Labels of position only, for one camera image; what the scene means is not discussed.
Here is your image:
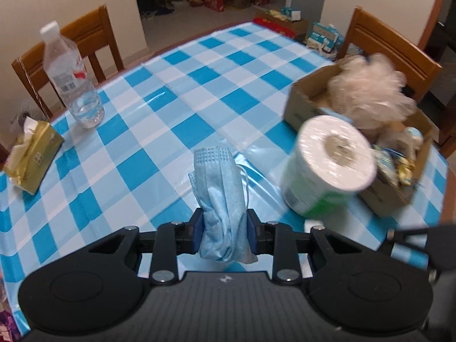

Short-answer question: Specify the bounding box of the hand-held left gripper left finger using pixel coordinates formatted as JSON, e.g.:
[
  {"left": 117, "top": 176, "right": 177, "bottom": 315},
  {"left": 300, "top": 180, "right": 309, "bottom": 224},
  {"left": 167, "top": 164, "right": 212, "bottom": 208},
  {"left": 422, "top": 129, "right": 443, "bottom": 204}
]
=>
[{"left": 88, "top": 208, "right": 205, "bottom": 286}]

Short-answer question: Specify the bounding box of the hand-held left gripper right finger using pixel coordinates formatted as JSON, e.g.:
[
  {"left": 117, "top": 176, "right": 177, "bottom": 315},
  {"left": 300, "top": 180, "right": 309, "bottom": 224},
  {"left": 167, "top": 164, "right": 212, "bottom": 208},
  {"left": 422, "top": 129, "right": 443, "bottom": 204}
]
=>
[{"left": 247, "top": 209, "right": 361, "bottom": 285}]

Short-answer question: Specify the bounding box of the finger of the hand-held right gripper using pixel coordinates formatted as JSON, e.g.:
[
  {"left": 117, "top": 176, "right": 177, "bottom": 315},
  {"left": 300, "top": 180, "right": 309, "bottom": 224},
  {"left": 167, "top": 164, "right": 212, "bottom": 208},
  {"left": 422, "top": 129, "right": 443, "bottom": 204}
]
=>
[
  {"left": 391, "top": 244, "right": 428, "bottom": 270},
  {"left": 387, "top": 228, "right": 430, "bottom": 241}
]

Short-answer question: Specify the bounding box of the blue face mask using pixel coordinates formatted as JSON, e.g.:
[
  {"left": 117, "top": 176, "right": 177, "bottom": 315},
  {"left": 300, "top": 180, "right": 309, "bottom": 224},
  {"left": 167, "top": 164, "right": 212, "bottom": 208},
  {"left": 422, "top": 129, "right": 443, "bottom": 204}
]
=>
[{"left": 188, "top": 146, "right": 259, "bottom": 264}]

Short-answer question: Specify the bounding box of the beige mesh bath loofah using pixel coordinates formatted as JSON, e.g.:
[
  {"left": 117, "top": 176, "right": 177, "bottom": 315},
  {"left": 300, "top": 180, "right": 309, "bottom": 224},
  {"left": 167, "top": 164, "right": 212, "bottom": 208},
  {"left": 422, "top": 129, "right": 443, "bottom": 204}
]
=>
[{"left": 328, "top": 53, "right": 418, "bottom": 129}]

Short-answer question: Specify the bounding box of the gold wrapped item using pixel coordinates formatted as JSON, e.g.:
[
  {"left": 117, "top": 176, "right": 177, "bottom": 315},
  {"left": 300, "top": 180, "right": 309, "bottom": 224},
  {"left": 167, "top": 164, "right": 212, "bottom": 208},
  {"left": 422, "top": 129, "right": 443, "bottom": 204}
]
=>
[{"left": 395, "top": 158, "right": 417, "bottom": 186}]

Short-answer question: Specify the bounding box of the small globe ball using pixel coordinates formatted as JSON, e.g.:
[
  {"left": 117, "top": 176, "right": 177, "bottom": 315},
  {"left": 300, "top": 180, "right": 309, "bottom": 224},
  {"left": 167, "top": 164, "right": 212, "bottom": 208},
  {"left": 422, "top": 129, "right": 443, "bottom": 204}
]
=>
[{"left": 405, "top": 127, "right": 425, "bottom": 147}]

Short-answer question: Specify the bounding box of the white toilet paper roll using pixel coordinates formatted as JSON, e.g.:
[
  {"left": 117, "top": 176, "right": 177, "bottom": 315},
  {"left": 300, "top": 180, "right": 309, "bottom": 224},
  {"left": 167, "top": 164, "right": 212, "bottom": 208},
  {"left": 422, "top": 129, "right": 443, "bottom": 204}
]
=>
[{"left": 281, "top": 115, "right": 378, "bottom": 219}]

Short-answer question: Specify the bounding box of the blue checked tablecloth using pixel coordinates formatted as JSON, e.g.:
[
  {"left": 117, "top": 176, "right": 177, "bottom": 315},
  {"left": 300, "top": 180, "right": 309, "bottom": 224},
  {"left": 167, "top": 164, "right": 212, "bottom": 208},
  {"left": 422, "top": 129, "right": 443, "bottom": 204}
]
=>
[{"left": 0, "top": 21, "right": 450, "bottom": 335}]

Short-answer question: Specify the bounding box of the gold tissue pack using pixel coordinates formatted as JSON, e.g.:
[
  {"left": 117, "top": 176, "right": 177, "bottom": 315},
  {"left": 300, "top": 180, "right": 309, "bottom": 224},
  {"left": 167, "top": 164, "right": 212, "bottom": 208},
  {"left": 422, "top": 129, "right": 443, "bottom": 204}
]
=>
[{"left": 3, "top": 116, "right": 65, "bottom": 195}]

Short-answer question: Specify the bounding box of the clear plastic water bottle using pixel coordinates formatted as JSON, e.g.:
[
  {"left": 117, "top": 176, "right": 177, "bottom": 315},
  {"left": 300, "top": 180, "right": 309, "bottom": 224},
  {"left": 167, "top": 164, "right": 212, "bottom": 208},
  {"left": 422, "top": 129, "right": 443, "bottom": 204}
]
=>
[{"left": 39, "top": 21, "right": 106, "bottom": 129}]

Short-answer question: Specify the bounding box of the wooden chair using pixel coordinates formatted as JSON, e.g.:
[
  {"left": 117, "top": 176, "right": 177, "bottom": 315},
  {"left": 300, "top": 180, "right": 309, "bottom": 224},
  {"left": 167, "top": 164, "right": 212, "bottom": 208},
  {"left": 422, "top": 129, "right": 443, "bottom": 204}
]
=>
[
  {"left": 11, "top": 4, "right": 125, "bottom": 120},
  {"left": 337, "top": 6, "right": 443, "bottom": 105}
]

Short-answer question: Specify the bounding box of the stack of blue white boxes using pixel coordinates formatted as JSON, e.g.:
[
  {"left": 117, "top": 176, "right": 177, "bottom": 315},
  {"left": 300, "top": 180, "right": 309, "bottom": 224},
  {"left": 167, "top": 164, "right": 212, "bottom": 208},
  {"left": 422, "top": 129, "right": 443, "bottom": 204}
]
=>
[{"left": 307, "top": 21, "right": 345, "bottom": 51}]

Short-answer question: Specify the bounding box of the clear plastic bag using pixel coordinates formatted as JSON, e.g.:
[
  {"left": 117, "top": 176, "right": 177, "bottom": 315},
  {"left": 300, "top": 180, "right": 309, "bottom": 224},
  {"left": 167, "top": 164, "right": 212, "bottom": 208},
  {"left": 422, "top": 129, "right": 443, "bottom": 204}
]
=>
[{"left": 9, "top": 99, "right": 37, "bottom": 137}]

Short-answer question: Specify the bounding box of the cardboard box with red side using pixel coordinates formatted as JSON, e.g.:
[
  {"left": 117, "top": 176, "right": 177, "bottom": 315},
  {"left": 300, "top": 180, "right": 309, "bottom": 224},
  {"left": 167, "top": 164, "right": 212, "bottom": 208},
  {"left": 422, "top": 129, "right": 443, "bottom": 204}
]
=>
[{"left": 254, "top": 7, "right": 309, "bottom": 40}]

